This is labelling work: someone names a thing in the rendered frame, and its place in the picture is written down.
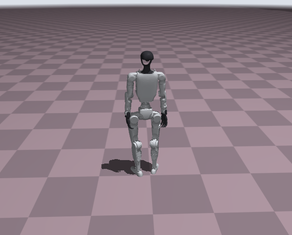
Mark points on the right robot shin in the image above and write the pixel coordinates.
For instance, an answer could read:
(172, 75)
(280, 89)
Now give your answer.
(154, 155)

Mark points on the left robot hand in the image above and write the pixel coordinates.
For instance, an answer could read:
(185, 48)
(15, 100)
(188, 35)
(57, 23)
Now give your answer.
(128, 120)

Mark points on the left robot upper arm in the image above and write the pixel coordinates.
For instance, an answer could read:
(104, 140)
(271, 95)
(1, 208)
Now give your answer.
(131, 77)

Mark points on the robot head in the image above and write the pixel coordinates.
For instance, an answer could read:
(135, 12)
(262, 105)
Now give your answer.
(146, 55)

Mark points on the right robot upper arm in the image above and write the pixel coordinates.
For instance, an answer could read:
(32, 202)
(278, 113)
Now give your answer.
(161, 78)

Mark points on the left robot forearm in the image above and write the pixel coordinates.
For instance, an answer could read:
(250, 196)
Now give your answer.
(127, 104)

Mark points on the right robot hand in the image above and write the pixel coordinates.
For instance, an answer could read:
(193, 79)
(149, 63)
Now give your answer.
(164, 119)

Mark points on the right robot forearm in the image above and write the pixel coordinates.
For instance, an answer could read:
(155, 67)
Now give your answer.
(163, 105)

